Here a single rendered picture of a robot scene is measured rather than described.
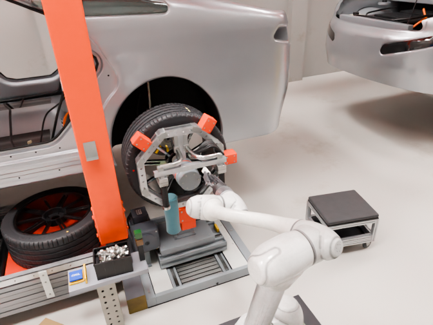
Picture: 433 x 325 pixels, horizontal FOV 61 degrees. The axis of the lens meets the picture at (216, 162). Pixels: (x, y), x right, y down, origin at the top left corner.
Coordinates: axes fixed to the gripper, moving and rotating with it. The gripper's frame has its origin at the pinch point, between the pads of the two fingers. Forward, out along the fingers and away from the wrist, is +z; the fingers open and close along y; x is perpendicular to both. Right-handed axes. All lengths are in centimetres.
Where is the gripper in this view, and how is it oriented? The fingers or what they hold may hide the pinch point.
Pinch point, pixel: (206, 172)
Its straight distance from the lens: 200.3
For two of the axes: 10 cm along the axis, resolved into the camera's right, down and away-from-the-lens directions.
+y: -8.0, -2.1, -5.6
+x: -4.3, 8.6, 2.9
